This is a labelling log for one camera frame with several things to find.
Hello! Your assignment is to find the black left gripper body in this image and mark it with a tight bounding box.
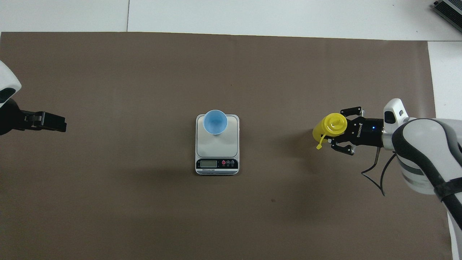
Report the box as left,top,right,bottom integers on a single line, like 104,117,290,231
0,98,26,136

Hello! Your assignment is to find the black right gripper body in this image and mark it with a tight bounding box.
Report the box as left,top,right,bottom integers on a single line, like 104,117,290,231
348,117,384,148

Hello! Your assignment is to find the yellow squeeze bottle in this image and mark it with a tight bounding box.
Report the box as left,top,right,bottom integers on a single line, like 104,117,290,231
312,113,348,150

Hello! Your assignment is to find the light blue plastic cup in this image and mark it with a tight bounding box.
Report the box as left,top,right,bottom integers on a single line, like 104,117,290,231
202,109,228,135

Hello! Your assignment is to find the silver digital kitchen scale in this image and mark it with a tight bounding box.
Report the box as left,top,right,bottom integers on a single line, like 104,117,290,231
195,114,240,176

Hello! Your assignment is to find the brown table mat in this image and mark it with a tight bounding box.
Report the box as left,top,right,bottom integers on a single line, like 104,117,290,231
0,32,453,260

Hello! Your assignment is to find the silver ribbed metal device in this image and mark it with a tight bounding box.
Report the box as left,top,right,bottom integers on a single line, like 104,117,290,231
432,0,462,34

